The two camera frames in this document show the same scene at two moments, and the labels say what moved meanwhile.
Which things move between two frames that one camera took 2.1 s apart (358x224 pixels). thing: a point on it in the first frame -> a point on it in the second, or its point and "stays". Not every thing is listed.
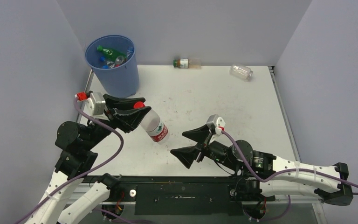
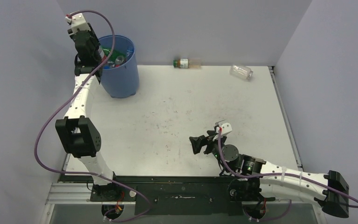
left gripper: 125,119 -> 92,36
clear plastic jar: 243,72 stays
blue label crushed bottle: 130,50 stays
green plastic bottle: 110,54 stays
